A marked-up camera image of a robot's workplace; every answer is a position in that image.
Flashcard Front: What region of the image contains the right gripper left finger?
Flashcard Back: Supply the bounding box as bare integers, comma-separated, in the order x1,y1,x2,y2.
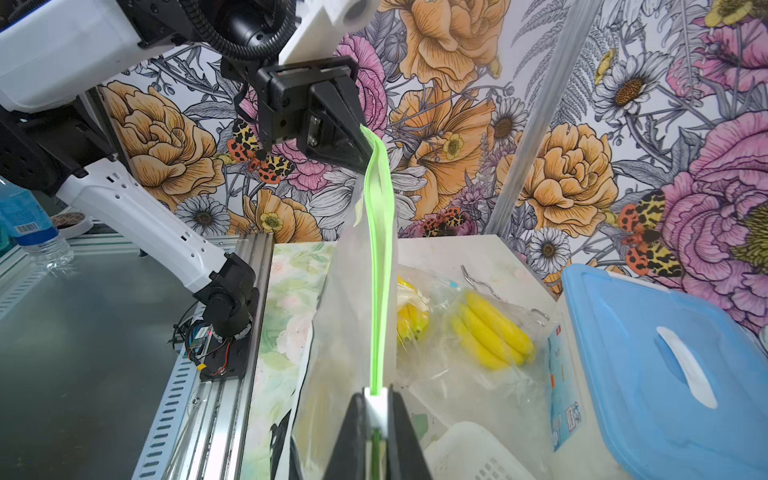
323,393,368,480

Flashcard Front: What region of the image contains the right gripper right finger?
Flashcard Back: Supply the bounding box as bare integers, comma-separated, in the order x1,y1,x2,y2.
386,390,432,480

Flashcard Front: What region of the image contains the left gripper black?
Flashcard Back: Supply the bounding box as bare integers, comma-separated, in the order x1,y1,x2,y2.
256,56,373,174

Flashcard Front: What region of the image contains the panda zip-top bag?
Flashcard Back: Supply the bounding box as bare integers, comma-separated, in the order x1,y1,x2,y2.
272,127,397,479

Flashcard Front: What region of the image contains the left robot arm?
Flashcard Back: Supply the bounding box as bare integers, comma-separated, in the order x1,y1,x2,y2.
1,0,378,339

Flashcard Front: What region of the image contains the clear bag with banana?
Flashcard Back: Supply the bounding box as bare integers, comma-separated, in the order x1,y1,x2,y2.
396,267,545,424

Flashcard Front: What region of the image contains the yellow banana bunch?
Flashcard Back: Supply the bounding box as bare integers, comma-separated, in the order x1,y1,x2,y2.
449,292,536,371

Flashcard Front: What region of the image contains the white plastic basket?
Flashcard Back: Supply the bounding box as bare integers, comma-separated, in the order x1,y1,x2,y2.
424,422,535,480

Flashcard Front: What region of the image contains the blue lid storage box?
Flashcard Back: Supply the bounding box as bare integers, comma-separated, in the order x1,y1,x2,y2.
545,265,767,479

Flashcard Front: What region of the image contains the clear water bottle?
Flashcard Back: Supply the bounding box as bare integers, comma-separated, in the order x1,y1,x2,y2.
1,178,74,270

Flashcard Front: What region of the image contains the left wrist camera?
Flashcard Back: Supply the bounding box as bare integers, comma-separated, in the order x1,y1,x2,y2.
278,0,380,65

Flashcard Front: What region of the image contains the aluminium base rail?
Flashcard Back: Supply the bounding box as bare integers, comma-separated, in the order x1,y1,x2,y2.
132,233,274,479

